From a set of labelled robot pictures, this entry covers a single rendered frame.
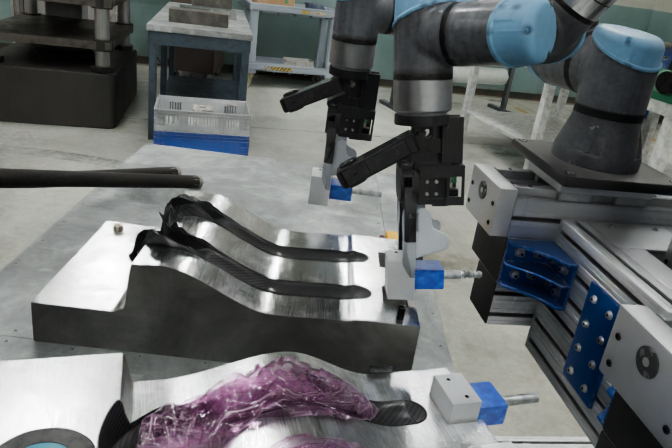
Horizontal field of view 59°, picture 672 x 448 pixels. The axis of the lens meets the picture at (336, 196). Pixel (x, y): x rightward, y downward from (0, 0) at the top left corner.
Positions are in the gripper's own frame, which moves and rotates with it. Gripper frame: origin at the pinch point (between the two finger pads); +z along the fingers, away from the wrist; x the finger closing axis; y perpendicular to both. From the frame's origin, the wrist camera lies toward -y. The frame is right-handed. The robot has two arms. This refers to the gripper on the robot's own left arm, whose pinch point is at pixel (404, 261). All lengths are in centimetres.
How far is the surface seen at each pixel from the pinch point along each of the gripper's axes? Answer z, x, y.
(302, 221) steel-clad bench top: 6.2, 43.2, -16.7
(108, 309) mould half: 4.0, -6.1, -38.6
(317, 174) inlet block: -7.0, 26.8, -12.7
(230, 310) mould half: 4.1, -6.5, -22.8
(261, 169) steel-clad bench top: 0, 72, -29
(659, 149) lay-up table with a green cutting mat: 23, 241, 164
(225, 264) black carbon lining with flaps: 0.3, 0.4, -24.6
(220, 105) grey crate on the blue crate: 3, 335, -91
